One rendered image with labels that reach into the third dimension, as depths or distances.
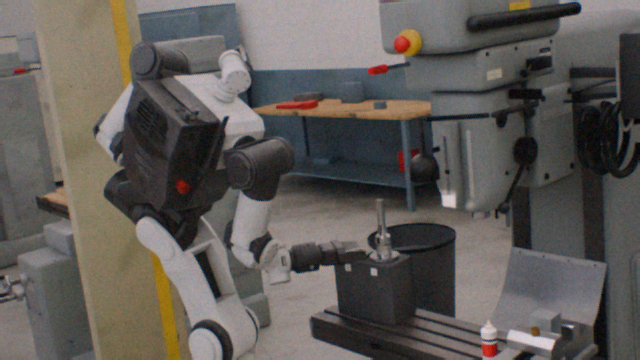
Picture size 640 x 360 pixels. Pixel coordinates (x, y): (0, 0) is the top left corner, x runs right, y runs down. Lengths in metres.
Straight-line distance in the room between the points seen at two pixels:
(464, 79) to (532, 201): 0.68
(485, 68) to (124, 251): 1.98
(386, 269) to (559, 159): 0.60
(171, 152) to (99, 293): 1.57
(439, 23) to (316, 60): 6.86
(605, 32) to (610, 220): 0.53
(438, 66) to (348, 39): 6.33
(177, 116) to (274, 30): 7.26
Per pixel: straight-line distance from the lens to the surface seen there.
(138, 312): 3.48
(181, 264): 2.14
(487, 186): 1.96
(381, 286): 2.37
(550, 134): 2.11
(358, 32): 8.12
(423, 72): 1.95
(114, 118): 2.20
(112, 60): 3.30
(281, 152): 1.89
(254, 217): 1.95
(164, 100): 1.92
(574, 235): 2.40
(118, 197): 2.25
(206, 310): 2.17
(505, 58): 1.93
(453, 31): 1.78
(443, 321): 2.40
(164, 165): 1.92
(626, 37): 2.02
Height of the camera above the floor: 1.86
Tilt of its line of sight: 12 degrees down
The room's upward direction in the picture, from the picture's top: 6 degrees counter-clockwise
